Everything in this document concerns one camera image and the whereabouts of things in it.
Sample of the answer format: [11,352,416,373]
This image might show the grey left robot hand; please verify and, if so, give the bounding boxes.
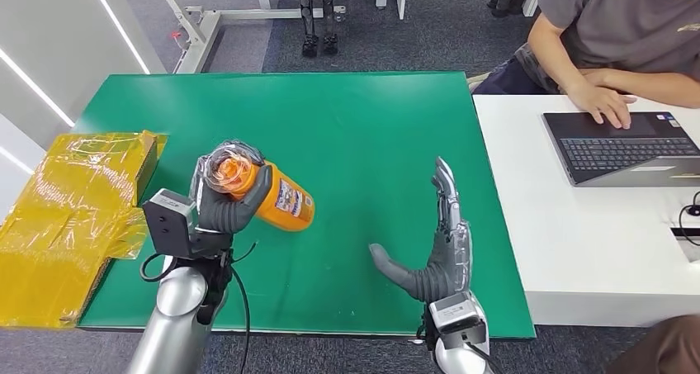
[188,139,273,236]

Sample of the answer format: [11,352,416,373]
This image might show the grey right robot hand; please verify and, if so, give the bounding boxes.
[369,156,474,305]

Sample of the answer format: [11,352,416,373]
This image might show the orange plastic bottle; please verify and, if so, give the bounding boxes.
[210,151,317,233]

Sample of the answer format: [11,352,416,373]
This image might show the white desk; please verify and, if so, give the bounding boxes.
[472,93,700,329]

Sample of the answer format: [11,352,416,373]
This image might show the yellow taped cardboard box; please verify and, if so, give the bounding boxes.
[0,130,168,329]

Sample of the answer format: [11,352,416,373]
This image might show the dark grey laptop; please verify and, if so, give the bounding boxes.
[541,111,700,188]

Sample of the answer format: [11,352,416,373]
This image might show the black robot leg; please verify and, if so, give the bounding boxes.
[320,0,339,56]
[294,0,320,59]

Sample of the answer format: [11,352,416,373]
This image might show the person's right hand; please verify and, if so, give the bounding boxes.
[565,81,638,130]

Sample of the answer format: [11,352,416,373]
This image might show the brown rounded object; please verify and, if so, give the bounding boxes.
[603,314,700,374]

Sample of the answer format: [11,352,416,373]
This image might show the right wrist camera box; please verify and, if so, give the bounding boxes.
[427,291,490,352]

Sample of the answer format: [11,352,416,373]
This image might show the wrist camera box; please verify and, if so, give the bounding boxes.
[427,291,490,352]
[142,187,234,261]

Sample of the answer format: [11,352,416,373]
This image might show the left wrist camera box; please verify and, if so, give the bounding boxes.
[142,187,234,261]

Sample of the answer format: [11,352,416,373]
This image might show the thick black wrist cable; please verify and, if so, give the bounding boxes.
[139,252,179,284]

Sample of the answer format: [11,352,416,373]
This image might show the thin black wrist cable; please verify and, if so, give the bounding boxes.
[228,241,259,374]

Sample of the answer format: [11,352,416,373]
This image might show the white metal stand frame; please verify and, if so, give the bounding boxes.
[139,0,347,76]

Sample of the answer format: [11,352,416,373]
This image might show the black cable on desk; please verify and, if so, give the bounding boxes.
[677,189,700,247]

